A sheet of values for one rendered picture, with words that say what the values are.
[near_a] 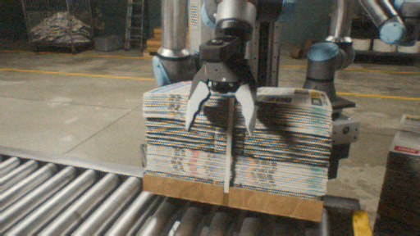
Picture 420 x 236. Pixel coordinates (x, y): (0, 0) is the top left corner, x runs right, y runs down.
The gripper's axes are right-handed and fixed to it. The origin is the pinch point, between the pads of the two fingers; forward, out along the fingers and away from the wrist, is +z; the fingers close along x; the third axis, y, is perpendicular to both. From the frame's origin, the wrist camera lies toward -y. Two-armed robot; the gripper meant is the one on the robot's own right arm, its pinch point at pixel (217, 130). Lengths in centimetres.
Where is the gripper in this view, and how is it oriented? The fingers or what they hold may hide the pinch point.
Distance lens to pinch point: 57.9
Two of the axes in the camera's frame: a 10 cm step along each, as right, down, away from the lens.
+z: -1.3, 9.8, -1.7
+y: 2.4, 2.0, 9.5
